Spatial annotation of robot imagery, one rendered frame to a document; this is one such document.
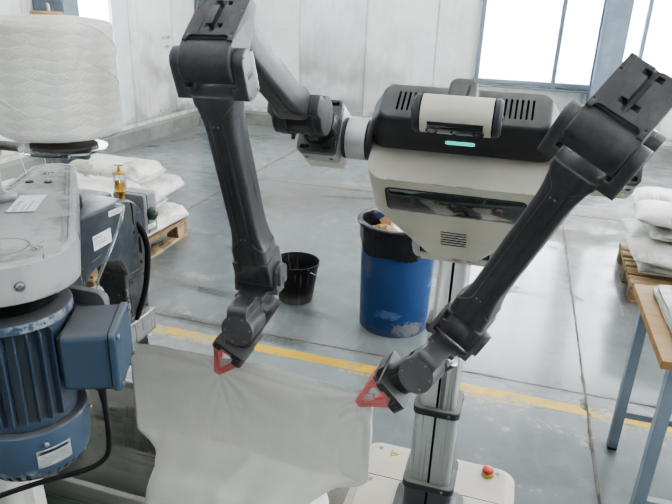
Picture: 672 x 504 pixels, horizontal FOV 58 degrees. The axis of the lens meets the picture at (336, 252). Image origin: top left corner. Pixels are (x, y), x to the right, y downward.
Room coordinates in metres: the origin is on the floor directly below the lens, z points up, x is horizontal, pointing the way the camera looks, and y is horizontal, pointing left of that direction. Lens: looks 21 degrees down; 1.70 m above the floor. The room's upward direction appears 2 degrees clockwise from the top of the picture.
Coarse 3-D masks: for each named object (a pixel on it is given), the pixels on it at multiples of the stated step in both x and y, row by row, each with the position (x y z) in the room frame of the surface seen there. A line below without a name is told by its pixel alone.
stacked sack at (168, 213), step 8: (160, 208) 4.39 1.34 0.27; (168, 208) 4.41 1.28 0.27; (176, 208) 4.47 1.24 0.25; (184, 208) 4.54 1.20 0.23; (160, 216) 4.26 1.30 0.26; (168, 216) 4.30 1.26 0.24; (176, 216) 4.40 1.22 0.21; (184, 216) 4.52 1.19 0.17; (160, 224) 4.20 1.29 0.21; (168, 224) 4.30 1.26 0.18; (152, 232) 4.09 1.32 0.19
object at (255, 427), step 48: (144, 384) 1.05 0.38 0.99; (192, 384) 1.02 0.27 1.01; (240, 384) 1.00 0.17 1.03; (288, 384) 0.95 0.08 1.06; (336, 384) 0.93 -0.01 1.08; (144, 432) 1.04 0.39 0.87; (192, 432) 1.02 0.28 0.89; (240, 432) 1.00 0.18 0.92; (288, 432) 0.95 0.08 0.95; (336, 432) 0.93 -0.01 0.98; (192, 480) 0.96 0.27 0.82; (240, 480) 0.95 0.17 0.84; (288, 480) 0.93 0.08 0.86; (336, 480) 0.92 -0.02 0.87
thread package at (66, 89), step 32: (0, 32) 0.79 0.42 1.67; (32, 32) 0.79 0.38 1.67; (64, 32) 0.80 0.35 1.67; (96, 32) 0.84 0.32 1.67; (0, 64) 0.79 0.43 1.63; (32, 64) 0.79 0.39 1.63; (64, 64) 0.80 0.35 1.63; (96, 64) 0.83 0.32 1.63; (0, 96) 0.80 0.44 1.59; (32, 96) 0.78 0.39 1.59; (64, 96) 0.80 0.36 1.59; (96, 96) 0.82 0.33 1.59; (0, 128) 0.80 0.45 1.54; (32, 128) 0.78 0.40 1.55; (64, 128) 0.79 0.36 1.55; (96, 128) 0.82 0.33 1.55
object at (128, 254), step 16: (80, 192) 1.22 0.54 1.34; (96, 192) 1.22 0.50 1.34; (96, 208) 1.10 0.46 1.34; (112, 208) 1.13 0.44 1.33; (128, 208) 1.18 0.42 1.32; (80, 224) 1.04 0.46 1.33; (96, 224) 1.08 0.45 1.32; (112, 224) 1.13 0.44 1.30; (128, 224) 1.17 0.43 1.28; (80, 240) 1.04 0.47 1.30; (128, 240) 1.17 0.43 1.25; (96, 256) 1.07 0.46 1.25; (112, 256) 1.12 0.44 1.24; (128, 256) 1.16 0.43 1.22; (144, 256) 1.22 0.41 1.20; (112, 272) 1.16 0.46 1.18; (128, 272) 1.16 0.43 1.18; (112, 288) 1.16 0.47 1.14; (128, 288) 1.16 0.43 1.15; (112, 304) 1.17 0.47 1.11; (128, 304) 1.16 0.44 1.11; (144, 304) 1.21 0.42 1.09
